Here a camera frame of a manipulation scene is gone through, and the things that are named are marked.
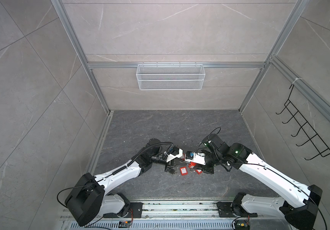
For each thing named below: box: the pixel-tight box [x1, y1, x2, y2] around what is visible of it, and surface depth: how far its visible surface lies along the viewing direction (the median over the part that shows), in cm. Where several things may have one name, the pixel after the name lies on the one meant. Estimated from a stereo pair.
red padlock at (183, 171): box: [179, 166, 189, 176], surface depth 87 cm
